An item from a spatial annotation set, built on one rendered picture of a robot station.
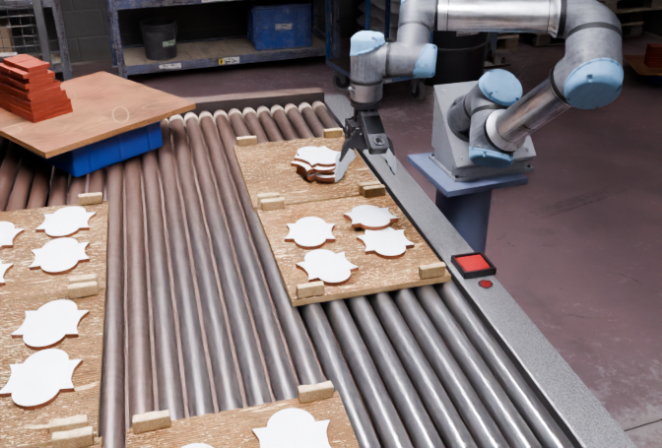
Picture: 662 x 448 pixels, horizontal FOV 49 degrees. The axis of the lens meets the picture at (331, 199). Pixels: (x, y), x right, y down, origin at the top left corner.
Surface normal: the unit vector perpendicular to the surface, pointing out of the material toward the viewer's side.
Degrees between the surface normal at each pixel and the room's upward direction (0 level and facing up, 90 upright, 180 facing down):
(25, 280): 0
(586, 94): 125
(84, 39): 90
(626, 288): 0
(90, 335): 0
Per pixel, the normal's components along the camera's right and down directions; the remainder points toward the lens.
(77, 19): 0.34, 0.43
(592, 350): 0.00, -0.89
